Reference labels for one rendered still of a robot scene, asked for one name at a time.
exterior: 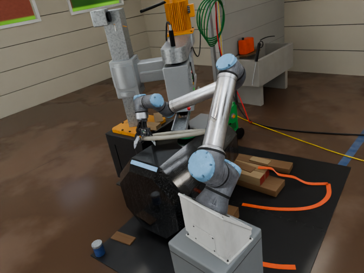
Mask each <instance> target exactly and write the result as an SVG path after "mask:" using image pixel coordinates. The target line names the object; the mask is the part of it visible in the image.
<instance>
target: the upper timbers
mask: <svg viewBox="0 0 364 273"><path fill-rule="evenodd" d="M237 161H240V160H237ZM240 162H242V163H245V164H248V165H250V166H253V167H256V169H255V170H253V171H252V172H251V173H250V172H247V171H244V170H242V171H241V174H240V177H239V179H238V180H241V181H244V182H247V183H251V184H254V185H258V186H261V185H262V184H263V182H264V181H265V180H266V178H267V177H268V176H269V169H258V166H261V165H256V164H252V163H249V162H244V161H240Z"/></svg>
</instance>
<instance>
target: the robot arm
mask: <svg viewBox="0 0 364 273"><path fill-rule="evenodd" d="M216 67H217V69H218V75H217V81H216V82H213V83H211V84H208V85H207V86H204V87H201V88H199V89H197V90H194V91H192V92H190V93H188V94H185V95H183V96H181V97H178V98H176V99H174V100H171V101H168V102H166V101H164V98H163V97H162V95H160V94H151V95H146V94H139V95H135V96H134V98H133V99H134V100H133V101H134V109H135V119H137V121H140V122H138V125H137V128H136V134H135V136H134V149H135V148H136V146H137V143H138V141H139V140H140V138H139V136H141V137H143V136H148V137H151V136H153V135H152V133H151V129H150V128H148V127H147V121H148V120H147V118H148V115H149V113H148V108H153V109H154V110H155V111H157V112H158V113H160V114H161V115H163V116H164V117H166V118H171V117H172V116H174V114H175V113H176V112H177V111H180V110H182V109H185V108H187V107H190V106H193V105H195V104H197V103H200V102H202V101H205V100H207V99H210V98H213V99H212V104H211V109H210V113H209V118H208V121H207V126H206V131H205V135H204V140H203V144H202V145H201V146H200V147H198V149H197V151H196V152H194V153H193V154H192V155H191V156H190V158H189V161H188V170H189V173H190V174H191V176H193V177H194V178H195V179H197V180H198V181H201V182H202V183H204V184H206V186H205V188H204V189H203V190H202V191H201V193H200V194H199V195H198V196H197V197H196V199H195V200H196V201H198V202H200V203H202V204H204V205H205V206H207V207H209V208H211V209H213V210H216V211H218V212H220V213H222V214H225V215H227V213H228V204H229V199H230V197H231V195H232V193H233V190H234V188H235V186H236V184H237V181H238V179H239V177H240V174H241V171H242V170H241V168H240V167H239V166H237V165H236V164H234V163H233V162H230V161H229V160H226V159H225V155H226V154H225V152H224V151H223V146H224V141H225V136H226V130H227V127H228V122H229V117H230V112H231V106H232V101H233V96H234V92H235V91H236V90H237V89H239V88H240V87H241V86H242V84H243V83H244V81H245V79H246V71H245V68H244V67H243V66H242V65H241V63H240V62H239V61H238V60H237V58H236V57H235V56H234V55H233V54H225V55H223V56H221V57H220V58H219V59H218V60H217V62H216Z"/></svg>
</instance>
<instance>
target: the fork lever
mask: <svg viewBox="0 0 364 273"><path fill-rule="evenodd" d="M190 114H191V111H188V114H187V117H184V118H178V116H179V112H177V113H176V115H175V118H174V122H173V125H172V128H171V132H173V131H180V130H187V129H188V125H189V119H190Z"/></svg>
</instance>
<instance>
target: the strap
mask: <svg viewBox="0 0 364 273"><path fill-rule="evenodd" d="M258 169H269V170H273V171H274V172H275V173H276V174H277V175H278V176H281V177H289V178H294V179H297V180H299V181H300V182H302V183H304V184H307V185H326V188H327V194H326V196H325V197H324V198H323V199H322V200H321V201H320V202H318V203H317V204H314V205H311V206H306V207H267V206H259V205H253V204H247V203H242V206H247V207H253V208H257V209H264V210H275V211H302V210H310V209H314V208H316V207H319V206H321V205H323V204H324V203H326V202H327V201H328V200H329V198H330V196H331V194H332V190H331V185H330V184H329V183H328V182H327V183H310V182H306V181H303V180H301V179H299V178H297V177H296V176H293V175H287V174H280V173H277V172H276V171H275V170H274V169H273V168H272V167H264V166H258ZM263 267H268V268H274V269H288V270H296V267H295V265H286V264H273V263H267V262H263Z"/></svg>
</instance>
